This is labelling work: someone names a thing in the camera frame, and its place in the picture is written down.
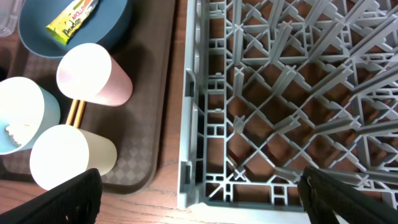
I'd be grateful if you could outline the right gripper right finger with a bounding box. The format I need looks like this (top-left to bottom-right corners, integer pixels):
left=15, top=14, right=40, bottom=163
left=297, top=166, right=397, bottom=224

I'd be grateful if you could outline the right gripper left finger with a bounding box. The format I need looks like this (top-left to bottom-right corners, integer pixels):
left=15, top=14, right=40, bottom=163
left=1, top=168, right=103, bottom=224

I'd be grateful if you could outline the pale green plastic cup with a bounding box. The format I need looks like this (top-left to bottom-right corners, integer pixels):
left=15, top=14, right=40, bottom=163
left=29, top=124, right=117, bottom=190

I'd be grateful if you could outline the pink plastic cup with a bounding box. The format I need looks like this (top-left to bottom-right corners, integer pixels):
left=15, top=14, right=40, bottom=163
left=56, top=43, right=133, bottom=106

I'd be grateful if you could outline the yellow green snack wrapper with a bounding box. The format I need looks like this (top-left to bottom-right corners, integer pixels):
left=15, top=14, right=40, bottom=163
left=45, top=0, right=99, bottom=45

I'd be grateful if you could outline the dark blue plate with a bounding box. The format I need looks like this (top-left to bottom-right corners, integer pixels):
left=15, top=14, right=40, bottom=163
left=18, top=0, right=133, bottom=59

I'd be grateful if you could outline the grey dishwasher rack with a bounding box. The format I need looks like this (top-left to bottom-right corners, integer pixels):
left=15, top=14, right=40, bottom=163
left=177, top=0, right=397, bottom=211

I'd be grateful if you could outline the right wooden chopstick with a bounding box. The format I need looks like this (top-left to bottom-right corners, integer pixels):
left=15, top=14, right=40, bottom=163
left=72, top=100, right=86, bottom=128

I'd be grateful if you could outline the wooden chopstick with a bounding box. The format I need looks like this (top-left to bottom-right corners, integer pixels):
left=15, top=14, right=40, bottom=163
left=72, top=100, right=86, bottom=128
left=65, top=100, right=79, bottom=125

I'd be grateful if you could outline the left wooden chopstick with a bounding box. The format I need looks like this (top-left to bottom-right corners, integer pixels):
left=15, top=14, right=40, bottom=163
left=65, top=100, right=79, bottom=125

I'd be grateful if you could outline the light blue bowl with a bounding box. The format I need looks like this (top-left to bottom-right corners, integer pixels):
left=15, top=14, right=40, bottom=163
left=1, top=77, right=60, bottom=155

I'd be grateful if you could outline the brown serving tray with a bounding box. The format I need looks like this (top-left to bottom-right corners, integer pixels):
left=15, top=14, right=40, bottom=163
left=1, top=1, right=177, bottom=195

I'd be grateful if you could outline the clear plastic bin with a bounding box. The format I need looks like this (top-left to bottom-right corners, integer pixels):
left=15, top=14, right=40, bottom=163
left=0, top=0, right=24, bottom=37

